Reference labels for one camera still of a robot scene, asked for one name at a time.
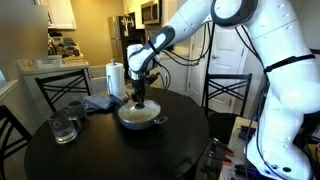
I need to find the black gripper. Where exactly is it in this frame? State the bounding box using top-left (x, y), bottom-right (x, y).
top-left (131, 76), bottom-right (148, 108)

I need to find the glass lid with black knob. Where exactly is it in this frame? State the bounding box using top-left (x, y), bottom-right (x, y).
top-left (118, 99), bottom-right (162, 124)

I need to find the gray cooking pot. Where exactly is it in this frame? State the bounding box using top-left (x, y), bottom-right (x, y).
top-left (116, 99), bottom-right (169, 131)

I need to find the clear plastic container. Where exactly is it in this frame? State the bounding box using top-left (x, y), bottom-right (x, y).
top-left (125, 82), bottom-right (135, 96)

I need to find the white paper towel roll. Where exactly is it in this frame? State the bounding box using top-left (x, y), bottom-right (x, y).
top-left (105, 59), bottom-right (129, 102)

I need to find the blue folded cloth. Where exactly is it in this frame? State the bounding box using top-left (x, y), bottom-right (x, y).
top-left (82, 93), bottom-right (116, 113)

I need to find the white base cabinet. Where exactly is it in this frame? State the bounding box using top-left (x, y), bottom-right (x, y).
top-left (159, 53), bottom-right (190, 97)

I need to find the white low drawer cabinet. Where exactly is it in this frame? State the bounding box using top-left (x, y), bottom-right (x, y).
top-left (87, 64), bottom-right (108, 96)

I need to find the gray ceramic mug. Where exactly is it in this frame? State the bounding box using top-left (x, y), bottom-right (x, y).
top-left (66, 99), bottom-right (88, 120)

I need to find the black refrigerator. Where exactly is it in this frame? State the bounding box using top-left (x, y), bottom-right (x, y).
top-left (107, 12), bottom-right (138, 80)

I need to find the black metal chair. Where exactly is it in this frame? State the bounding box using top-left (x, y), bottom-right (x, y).
top-left (34, 69), bottom-right (93, 113)
top-left (0, 104), bottom-right (33, 180)
top-left (201, 71), bottom-right (254, 145)

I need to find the clear glass mug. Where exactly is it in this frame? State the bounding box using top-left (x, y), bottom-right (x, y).
top-left (46, 109), bottom-right (83, 145)

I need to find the stainless steel microwave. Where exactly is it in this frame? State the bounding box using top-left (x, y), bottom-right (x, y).
top-left (140, 0), bottom-right (163, 26)

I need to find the dark countertop appliance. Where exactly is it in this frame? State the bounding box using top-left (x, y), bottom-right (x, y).
top-left (47, 34), bottom-right (82, 58)

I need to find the black orange clamp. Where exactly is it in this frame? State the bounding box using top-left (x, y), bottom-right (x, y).
top-left (210, 137), bottom-right (235, 158)
top-left (206, 150), bottom-right (234, 167)

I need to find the white tray with label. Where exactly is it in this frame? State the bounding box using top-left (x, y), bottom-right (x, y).
top-left (32, 54), bottom-right (63, 70)

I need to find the white panel door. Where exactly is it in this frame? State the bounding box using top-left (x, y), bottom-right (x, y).
top-left (187, 24), bottom-right (264, 115)

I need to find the robot stand platform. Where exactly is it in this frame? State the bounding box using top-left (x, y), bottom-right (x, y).
top-left (218, 116), bottom-right (264, 180)

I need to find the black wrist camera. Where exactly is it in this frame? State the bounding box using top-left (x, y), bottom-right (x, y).
top-left (144, 70), bottom-right (162, 87)

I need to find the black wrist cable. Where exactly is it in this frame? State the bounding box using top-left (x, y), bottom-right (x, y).
top-left (154, 21), bottom-right (215, 103)

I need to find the white counter half wall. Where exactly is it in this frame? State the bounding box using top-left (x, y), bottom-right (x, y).
top-left (15, 59), bottom-right (92, 134)

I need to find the black base cable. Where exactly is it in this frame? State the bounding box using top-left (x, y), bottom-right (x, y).
top-left (243, 74), bottom-right (316, 180)

